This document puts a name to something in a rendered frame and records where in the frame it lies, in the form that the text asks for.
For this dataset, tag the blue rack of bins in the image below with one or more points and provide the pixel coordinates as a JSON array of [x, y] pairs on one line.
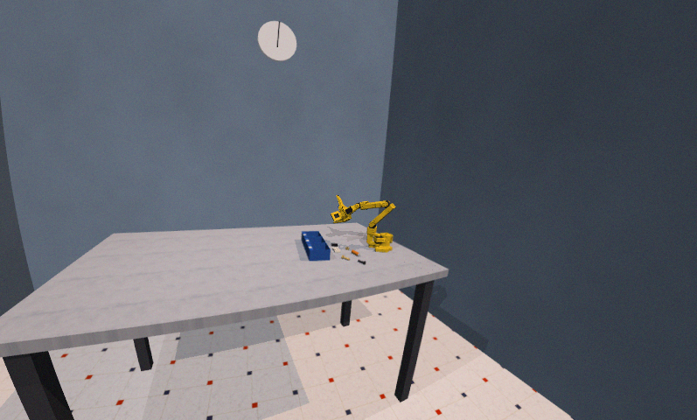
[[316, 247]]

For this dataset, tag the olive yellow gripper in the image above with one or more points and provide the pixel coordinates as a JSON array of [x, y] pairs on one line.
[[336, 216]]

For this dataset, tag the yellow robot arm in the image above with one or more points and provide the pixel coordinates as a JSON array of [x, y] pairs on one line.
[[381, 241]]

